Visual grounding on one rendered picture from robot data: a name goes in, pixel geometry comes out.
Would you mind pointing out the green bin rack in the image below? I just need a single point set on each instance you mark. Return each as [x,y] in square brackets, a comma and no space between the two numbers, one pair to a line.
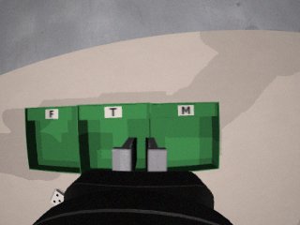
[193,143]

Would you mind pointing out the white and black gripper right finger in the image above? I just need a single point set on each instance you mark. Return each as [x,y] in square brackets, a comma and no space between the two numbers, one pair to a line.
[156,161]

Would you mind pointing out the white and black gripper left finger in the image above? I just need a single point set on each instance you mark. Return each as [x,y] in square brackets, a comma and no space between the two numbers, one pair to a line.
[121,156]

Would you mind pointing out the white domino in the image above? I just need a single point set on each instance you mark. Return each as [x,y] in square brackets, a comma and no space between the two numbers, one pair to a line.
[57,197]

